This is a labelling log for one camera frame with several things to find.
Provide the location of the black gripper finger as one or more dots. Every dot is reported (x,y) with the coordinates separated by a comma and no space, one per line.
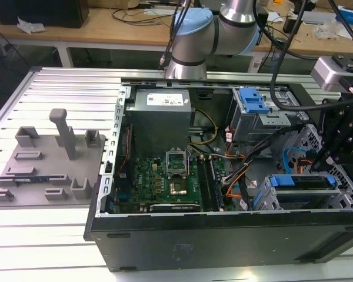
(323,129)
(339,154)

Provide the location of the hard disk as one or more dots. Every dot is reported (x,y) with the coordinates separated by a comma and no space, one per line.
(282,180)

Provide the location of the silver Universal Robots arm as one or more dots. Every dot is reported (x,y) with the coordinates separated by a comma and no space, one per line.
(188,44)

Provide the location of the grey metal disk bay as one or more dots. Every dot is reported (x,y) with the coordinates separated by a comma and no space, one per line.
(264,199)

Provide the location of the grey drive cage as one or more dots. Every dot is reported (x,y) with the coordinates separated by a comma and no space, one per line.
(253,126)

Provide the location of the blue drive cage latch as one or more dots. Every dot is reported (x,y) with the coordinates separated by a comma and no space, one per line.
(253,101)

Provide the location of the clear plastic bags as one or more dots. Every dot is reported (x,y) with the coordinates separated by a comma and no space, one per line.
(325,31)

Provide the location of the small black container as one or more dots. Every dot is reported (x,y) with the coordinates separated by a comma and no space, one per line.
(289,25)

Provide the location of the flat grey device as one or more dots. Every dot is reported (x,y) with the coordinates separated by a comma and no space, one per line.
(319,18)

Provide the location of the black RAM stick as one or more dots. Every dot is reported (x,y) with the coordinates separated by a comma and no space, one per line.
(216,185)

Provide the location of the thin metal locking lever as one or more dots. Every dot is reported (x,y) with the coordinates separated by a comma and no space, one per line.
(189,161)

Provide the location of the CPU socket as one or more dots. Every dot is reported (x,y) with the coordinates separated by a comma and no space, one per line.
(178,188)

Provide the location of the grey power supply unit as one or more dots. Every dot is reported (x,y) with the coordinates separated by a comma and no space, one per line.
(159,126)

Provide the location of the black graphics card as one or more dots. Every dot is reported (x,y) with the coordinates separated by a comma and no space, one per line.
(176,207)

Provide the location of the black PC case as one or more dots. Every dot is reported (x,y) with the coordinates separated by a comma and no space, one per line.
(194,243)

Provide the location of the green motherboard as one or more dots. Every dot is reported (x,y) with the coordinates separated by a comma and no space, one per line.
(147,179)

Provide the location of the wooden desk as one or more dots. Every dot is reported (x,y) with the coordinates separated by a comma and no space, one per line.
(120,33)

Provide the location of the grey parts rack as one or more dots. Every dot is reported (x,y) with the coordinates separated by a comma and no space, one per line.
(47,164)

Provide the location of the green RAM stick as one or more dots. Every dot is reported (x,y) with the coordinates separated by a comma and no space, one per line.
(32,178)

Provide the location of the large black box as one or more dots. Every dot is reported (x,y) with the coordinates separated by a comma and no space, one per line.
(38,11)

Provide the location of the white crumpled plastic wrap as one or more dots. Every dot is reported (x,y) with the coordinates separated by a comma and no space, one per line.
(29,26)

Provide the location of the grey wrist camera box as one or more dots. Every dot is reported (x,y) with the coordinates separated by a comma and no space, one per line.
(326,73)

